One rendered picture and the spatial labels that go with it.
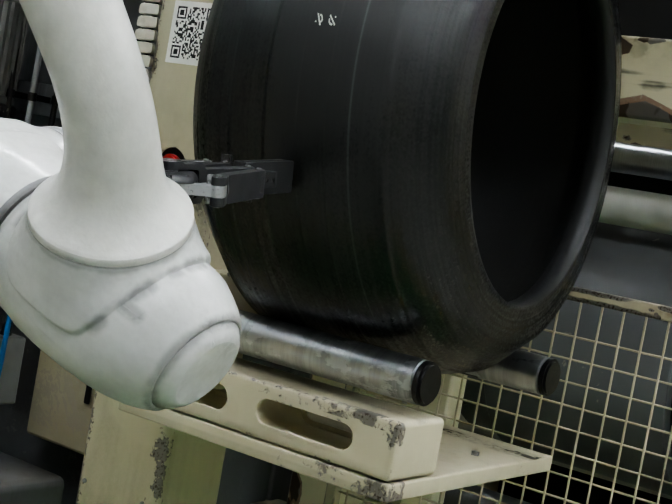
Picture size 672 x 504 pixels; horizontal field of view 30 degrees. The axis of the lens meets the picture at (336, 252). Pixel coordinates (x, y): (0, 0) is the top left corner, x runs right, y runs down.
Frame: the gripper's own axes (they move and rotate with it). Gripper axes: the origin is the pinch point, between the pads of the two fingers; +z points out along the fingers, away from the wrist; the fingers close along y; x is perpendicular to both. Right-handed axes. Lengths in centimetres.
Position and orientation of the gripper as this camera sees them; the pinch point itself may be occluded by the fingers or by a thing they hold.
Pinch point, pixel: (263, 177)
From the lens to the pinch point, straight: 115.3
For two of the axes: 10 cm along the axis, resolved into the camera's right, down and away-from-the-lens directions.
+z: 5.8, -0.8, 8.1
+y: -8.1, -1.8, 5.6
